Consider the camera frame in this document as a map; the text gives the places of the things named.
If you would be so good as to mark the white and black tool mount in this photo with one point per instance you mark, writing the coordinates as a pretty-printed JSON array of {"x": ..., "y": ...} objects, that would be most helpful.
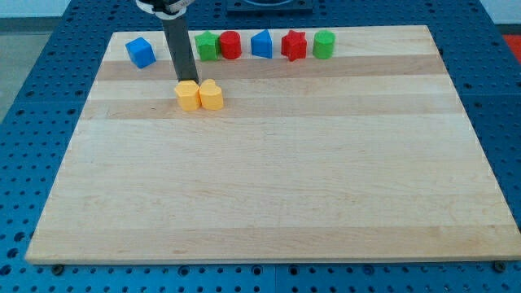
[{"x": 164, "y": 9}]

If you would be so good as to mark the red cylinder block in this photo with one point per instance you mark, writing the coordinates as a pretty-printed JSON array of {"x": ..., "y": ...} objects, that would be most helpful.
[{"x": 230, "y": 43}]

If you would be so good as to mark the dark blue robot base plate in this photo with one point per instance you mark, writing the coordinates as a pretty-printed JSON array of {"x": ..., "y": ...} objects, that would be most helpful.
[{"x": 234, "y": 7}]

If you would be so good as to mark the green cylinder block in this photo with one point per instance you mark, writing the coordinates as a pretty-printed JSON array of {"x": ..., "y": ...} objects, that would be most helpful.
[{"x": 323, "y": 44}]

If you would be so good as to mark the red star block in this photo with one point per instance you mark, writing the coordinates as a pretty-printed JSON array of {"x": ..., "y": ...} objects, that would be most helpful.
[{"x": 294, "y": 45}]

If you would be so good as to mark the blue triangular prism block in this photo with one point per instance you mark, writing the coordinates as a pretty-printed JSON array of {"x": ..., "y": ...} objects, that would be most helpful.
[{"x": 261, "y": 45}]

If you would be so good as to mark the yellow heart block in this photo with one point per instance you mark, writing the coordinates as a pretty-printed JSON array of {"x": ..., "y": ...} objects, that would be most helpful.
[{"x": 211, "y": 95}]

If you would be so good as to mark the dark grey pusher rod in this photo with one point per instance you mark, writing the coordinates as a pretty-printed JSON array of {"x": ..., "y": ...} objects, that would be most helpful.
[{"x": 178, "y": 40}]

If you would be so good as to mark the green star block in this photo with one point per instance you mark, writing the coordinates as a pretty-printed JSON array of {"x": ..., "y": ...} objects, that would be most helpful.
[{"x": 208, "y": 46}]

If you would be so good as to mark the blue cube block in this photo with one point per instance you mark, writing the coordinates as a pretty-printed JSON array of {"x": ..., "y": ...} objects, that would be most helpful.
[{"x": 140, "y": 52}]

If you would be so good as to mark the yellow hexagon block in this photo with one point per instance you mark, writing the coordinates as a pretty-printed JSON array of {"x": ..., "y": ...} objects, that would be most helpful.
[{"x": 187, "y": 93}]

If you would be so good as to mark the wooden board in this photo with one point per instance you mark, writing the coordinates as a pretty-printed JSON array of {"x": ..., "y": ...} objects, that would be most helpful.
[{"x": 365, "y": 157}]

